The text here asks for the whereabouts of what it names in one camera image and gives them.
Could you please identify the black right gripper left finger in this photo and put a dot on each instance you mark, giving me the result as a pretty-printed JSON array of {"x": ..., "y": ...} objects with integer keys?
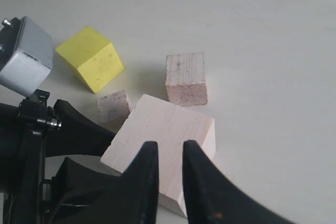
[{"x": 135, "y": 194}]

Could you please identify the large natural wooden cube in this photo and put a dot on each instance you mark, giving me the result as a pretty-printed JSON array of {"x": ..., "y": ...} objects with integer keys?
[{"x": 169, "y": 125}]

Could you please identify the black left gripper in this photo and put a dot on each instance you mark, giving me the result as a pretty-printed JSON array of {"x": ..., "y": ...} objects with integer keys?
[{"x": 32, "y": 131}]

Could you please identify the yellow painted wooden cube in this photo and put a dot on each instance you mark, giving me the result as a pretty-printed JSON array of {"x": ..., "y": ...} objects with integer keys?
[{"x": 92, "y": 57}]

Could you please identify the medium natural wooden cube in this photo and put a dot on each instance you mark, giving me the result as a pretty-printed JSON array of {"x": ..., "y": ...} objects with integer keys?
[{"x": 185, "y": 79}]

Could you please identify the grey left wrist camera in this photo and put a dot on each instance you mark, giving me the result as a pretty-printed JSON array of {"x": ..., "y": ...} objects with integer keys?
[{"x": 26, "y": 55}]

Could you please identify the small natural wooden cube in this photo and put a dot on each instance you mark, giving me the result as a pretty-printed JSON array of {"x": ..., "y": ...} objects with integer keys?
[{"x": 113, "y": 107}]

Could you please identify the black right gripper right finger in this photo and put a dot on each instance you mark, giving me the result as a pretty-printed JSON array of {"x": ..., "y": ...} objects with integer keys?
[{"x": 211, "y": 198}]

